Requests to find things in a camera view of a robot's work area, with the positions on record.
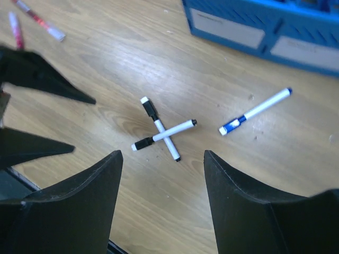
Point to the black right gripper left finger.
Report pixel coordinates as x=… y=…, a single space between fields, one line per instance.
x=69 y=206

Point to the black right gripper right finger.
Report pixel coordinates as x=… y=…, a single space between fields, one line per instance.
x=252 y=217

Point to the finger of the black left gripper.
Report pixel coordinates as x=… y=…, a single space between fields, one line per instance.
x=18 y=147
x=29 y=70

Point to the pink gel pen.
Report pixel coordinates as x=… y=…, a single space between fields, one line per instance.
x=16 y=29

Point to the orange red gel pen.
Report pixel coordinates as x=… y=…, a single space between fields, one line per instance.
x=51 y=29

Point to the black capped whiteboard marker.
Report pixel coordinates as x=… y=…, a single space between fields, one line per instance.
x=151 y=111

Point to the blue magazine file rack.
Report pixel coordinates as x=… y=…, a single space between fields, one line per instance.
x=299 y=34

